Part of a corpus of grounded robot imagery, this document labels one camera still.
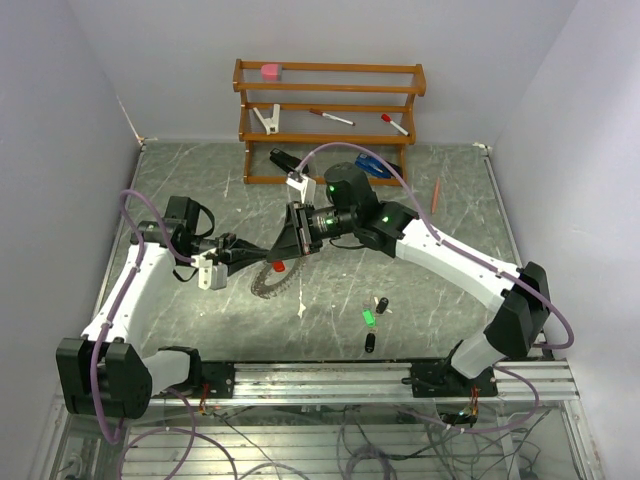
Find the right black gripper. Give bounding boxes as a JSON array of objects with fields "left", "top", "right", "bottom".
[{"left": 266, "top": 200, "right": 358, "bottom": 263}]

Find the metal disc with keyrings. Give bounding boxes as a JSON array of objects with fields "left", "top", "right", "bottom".
[{"left": 250, "top": 258, "right": 305, "bottom": 300}]

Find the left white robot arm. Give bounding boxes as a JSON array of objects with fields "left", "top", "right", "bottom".
[{"left": 56, "top": 196, "right": 267, "bottom": 419}]

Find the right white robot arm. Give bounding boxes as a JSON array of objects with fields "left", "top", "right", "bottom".
[{"left": 267, "top": 163, "right": 550, "bottom": 396}]

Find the black stapler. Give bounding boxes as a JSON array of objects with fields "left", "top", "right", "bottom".
[{"left": 269, "top": 148, "right": 302, "bottom": 175}]

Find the black key tag upper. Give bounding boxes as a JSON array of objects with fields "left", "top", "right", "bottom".
[{"left": 375, "top": 297, "right": 389, "bottom": 315}]

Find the green key tag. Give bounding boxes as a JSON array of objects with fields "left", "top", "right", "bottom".
[{"left": 362, "top": 308, "right": 377, "bottom": 329}]

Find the blue stapler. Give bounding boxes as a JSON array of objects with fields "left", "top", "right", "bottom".
[{"left": 355, "top": 153, "right": 394, "bottom": 179}]

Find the white plastic clip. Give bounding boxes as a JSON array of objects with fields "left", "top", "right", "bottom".
[{"left": 252, "top": 104, "right": 281, "bottom": 135}]

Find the wooden three-tier shelf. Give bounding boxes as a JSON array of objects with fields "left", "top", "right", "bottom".
[{"left": 232, "top": 59, "right": 427, "bottom": 184}]

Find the red-capped marker left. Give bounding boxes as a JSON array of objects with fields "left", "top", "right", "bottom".
[{"left": 309, "top": 108, "right": 356, "bottom": 127}]

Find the red-capped marker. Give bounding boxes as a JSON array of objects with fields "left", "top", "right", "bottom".
[
  {"left": 309, "top": 108, "right": 356, "bottom": 127},
  {"left": 381, "top": 113, "right": 410, "bottom": 137}
]

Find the orange pencil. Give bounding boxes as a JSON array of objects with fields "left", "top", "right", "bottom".
[{"left": 430, "top": 177, "right": 442, "bottom": 215}]

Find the red-capped marker right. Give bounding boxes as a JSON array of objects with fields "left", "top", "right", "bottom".
[{"left": 381, "top": 113, "right": 410, "bottom": 137}]

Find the pink eraser block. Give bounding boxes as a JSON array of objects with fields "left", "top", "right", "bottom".
[{"left": 260, "top": 63, "right": 283, "bottom": 82}]

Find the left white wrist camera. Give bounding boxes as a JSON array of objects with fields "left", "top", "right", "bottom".
[{"left": 192, "top": 254, "right": 228, "bottom": 290}]

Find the aluminium mounting rail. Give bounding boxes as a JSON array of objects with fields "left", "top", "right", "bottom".
[{"left": 53, "top": 357, "right": 581, "bottom": 404}]

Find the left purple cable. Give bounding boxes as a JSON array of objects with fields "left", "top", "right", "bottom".
[{"left": 89, "top": 188, "right": 239, "bottom": 480}]

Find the purple cable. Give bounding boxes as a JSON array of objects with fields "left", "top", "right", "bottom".
[
  {"left": 297, "top": 142, "right": 575, "bottom": 436},
  {"left": 89, "top": 188, "right": 239, "bottom": 480}
]

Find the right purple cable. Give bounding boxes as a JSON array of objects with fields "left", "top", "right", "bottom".
[{"left": 297, "top": 142, "right": 575, "bottom": 436}]

